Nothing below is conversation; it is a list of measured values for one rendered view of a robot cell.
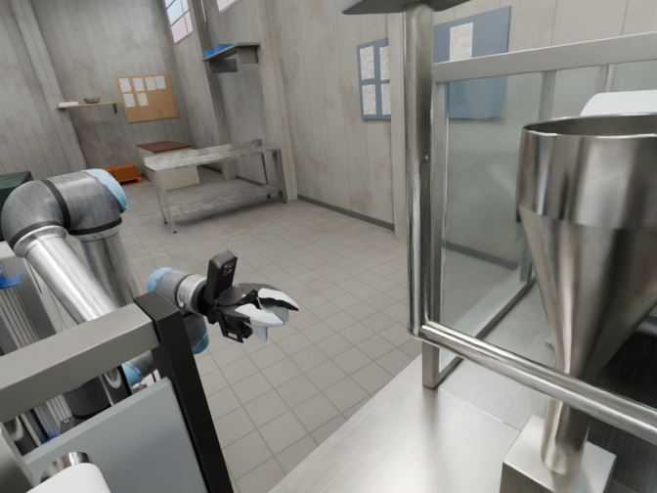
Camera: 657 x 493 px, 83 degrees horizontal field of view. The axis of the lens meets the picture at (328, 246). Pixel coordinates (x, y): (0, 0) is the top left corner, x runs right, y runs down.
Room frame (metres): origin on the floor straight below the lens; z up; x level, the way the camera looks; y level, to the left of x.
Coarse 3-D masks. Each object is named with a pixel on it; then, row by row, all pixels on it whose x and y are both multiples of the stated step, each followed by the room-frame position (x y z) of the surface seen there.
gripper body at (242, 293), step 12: (204, 288) 0.63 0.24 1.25; (228, 288) 0.61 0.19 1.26; (240, 288) 0.61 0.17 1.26; (252, 288) 0.60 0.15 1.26; (204, 300) 0.63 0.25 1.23; (216, 300) 0.58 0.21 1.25; (228, 300) 0.57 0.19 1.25; (240, 300) 0.57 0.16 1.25; (252, 300) 0.59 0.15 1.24; (204, 312) 0.62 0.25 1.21; (216, 312) 0.58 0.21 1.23; (228, 324) 0.58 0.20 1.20; (240, 324) 0.56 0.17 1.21; (228, 336) 0.58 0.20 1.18; (240, 336) 0.56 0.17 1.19
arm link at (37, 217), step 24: (24, 192) 0.75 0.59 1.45; (48, 192) 0.77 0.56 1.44; (24, 216) 0.71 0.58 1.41; (48, 216) 0.74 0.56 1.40; (24, 240) 0.68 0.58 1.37; (48, 240) 0.70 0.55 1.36; (48, 264) 0.67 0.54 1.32; (72, 264) 0.68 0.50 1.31; (72, 288) 0.64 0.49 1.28; (96, 288) 0.66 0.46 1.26; (72, 312) 0.62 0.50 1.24; (96, 312) 0.62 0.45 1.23; (144, 360) 0.58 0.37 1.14
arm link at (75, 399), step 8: (80, 384) 0.70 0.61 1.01; (88, 384) 0.70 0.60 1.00; (96, 384) 0.71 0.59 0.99; (72, 392) 0.69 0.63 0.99; (80, 392) 0.70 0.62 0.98; (88, 392) 0.70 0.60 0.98; (96, 392) 0.71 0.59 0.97; (104, 392) 0.72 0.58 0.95; (72, 400) 0.69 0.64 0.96; (80, 400) 0.69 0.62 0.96; (88, 400) 0.70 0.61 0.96; (96, 400) 0.71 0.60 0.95; (104, 400) 0.72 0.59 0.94; (72, 408) 0.70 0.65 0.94; (80, 408) 0.69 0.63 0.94; (88, 408) 0.70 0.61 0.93; (96, 408) 0.70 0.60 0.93
